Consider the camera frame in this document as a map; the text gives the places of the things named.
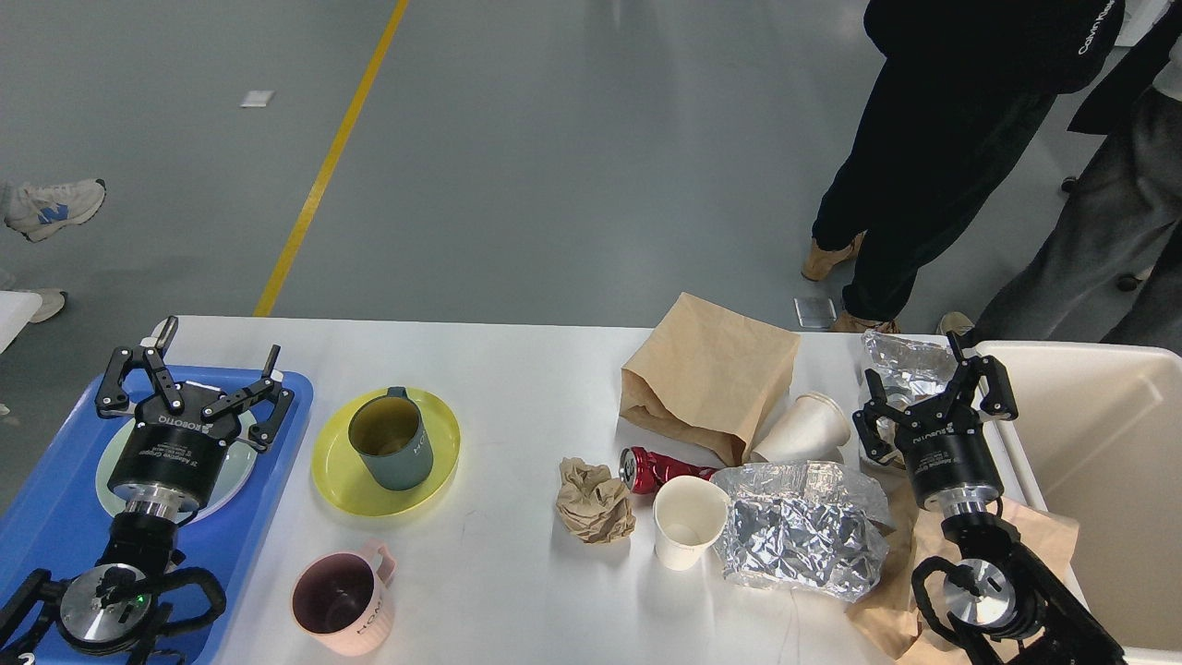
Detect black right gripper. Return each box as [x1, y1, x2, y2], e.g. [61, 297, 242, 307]
[860, 332, 1019, 509]

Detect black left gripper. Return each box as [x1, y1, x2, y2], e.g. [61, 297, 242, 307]
[95, 317, 296, 514]

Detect yellow plastic plate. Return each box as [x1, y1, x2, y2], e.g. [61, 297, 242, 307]
[311, 387, 462, 517]

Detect dark green mug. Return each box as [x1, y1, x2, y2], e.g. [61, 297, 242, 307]
[348, 386, 434, 490]

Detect pink ribbed mug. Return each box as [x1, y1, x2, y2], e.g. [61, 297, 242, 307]
[291, 539, 396, 657]

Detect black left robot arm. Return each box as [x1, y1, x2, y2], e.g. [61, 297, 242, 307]
[4, 317, 296, 664]

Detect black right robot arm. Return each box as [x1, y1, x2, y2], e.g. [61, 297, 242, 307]
[852, 333, 1126, 664]

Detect small crumpled foil bag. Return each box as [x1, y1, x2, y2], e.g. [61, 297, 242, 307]
[857, 330, 961, 474]

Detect pale green plate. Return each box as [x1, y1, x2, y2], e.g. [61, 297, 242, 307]
[95, 413, 256, 524]

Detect tipped white paper cup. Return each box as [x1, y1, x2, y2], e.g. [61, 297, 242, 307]
[751, 392, 851, 464]

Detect large crumpled foil sheet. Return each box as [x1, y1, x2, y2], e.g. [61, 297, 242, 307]
[712, 459, 892, 602]

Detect beige plastic bin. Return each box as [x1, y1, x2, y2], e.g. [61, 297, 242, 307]
[978, 341, 1181, 664]

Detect blue plastic tray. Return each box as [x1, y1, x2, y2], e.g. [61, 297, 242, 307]
[1, 371, 314, 664]

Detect white table corner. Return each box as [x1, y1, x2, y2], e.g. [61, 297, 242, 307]
[0, 291, 43, 353]

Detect flat brown paper sheet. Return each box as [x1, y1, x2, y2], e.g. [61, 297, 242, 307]
[846, 481, 1079, 664]

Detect brown paper bag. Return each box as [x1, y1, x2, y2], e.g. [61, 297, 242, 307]
[621, 292, 803, 467]

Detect white blue sneaker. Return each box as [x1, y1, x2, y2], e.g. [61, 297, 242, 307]
[1, 178, 106, 243]

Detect upright white paper cup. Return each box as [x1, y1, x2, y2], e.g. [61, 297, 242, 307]
[652, 476, 730, 571]

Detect person in grey trousers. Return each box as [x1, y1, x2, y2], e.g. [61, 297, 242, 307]
[939, 4, 1181, 352]

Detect crushed red soda can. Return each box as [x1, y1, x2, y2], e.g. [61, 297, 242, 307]
[618, 446, 717, 495]

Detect person in black clothes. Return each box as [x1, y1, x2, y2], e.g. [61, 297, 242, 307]
[803, 1, 1126, 333]

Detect crumpled brown paper ball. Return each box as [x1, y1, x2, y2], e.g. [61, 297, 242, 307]
[556, 457, 636, 545]

